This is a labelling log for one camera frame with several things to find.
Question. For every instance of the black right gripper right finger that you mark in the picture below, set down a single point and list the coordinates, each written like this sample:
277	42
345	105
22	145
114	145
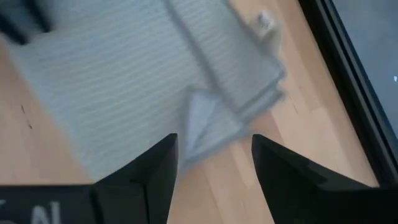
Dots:
295	193

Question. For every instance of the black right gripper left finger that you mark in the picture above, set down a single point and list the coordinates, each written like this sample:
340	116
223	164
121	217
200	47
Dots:
140	193

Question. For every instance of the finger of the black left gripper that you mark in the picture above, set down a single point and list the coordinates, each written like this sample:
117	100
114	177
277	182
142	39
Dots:
38	15
12	29

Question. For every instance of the grey microfiber towel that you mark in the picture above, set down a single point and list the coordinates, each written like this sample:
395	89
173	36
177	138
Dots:
109	93

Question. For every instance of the black table frame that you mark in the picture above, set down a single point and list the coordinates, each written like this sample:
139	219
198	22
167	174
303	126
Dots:
345	77

